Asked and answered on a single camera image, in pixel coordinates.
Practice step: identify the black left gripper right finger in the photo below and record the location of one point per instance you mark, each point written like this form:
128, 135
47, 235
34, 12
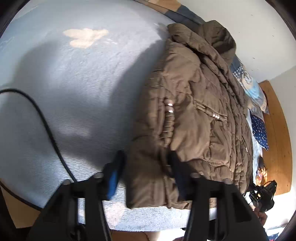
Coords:
218, 211

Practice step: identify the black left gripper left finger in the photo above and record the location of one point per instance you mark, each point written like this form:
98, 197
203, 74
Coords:
75, 211

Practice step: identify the brown quilted puffer jacket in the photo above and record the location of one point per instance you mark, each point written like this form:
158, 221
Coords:
193, 105

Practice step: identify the person's right hand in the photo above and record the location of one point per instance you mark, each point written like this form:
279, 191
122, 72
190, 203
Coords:
261, 216

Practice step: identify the wooden bed headboard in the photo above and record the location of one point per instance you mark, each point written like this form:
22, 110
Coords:
278, 158

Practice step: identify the navy star patterned pillow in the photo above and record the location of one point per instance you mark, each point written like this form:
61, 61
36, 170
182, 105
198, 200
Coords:
259, 131

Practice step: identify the light blue bed sheet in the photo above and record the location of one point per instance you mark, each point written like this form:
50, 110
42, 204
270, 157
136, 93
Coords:
85, 64

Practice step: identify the patchwork patterned blanket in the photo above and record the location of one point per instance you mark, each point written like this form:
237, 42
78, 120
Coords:
181, 14

